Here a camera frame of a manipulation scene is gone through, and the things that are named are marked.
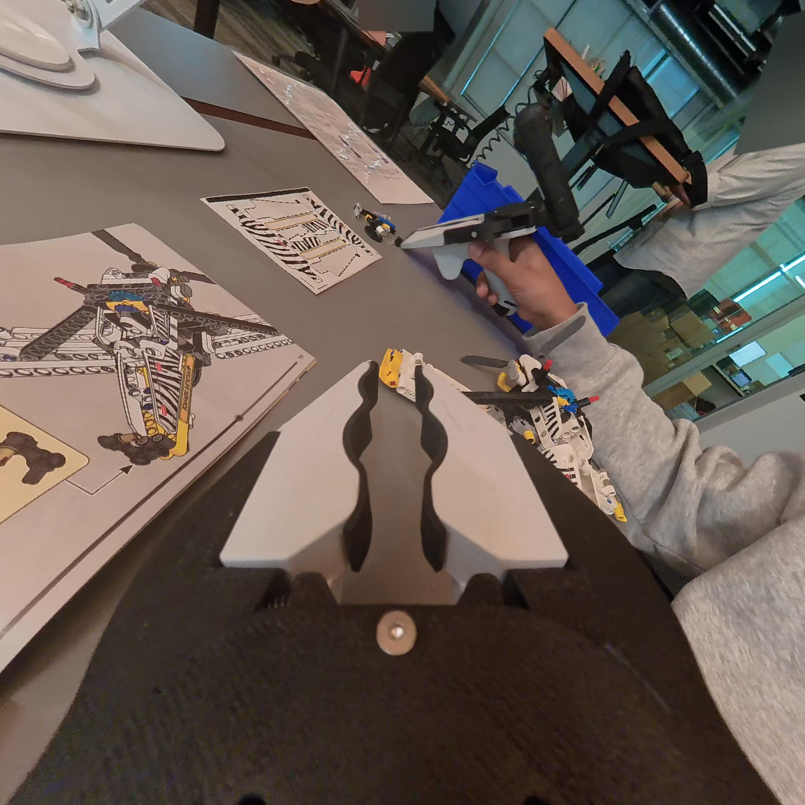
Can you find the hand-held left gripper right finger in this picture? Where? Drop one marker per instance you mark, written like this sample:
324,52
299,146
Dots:
497,497

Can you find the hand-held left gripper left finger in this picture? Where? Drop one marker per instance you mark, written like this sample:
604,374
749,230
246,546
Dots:
295,497

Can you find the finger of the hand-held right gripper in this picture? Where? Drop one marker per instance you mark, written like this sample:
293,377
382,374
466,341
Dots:
434,232

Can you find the pile of small toy bricks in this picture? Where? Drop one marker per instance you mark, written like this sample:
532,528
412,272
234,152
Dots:
377,225

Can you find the toy brick helicopter model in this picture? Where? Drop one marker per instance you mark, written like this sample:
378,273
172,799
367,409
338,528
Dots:
553,421

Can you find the zebra sticker sheet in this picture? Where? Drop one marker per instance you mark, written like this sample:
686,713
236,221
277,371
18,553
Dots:
289,236

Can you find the instruction booklet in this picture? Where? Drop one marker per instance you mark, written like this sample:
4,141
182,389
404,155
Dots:
94,352

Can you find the person's right forearm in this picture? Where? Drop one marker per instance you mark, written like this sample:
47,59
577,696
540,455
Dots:
641,440

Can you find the person's right hand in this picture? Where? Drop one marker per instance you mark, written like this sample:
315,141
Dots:
534,283

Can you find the blue storage bin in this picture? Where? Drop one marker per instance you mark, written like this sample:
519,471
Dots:
478,188

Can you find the wooden standing desk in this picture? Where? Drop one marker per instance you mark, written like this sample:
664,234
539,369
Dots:
597,85

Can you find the white printed paper sheet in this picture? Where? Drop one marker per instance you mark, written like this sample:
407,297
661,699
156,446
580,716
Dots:
339,132

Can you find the stack of cardboard boxes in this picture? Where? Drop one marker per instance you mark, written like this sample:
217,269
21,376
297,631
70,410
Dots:
685,390

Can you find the silver monitor stand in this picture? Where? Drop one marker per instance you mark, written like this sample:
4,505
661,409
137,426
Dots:
126,100

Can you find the silver ventilation duct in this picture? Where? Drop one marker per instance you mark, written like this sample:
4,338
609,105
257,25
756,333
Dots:
692,38

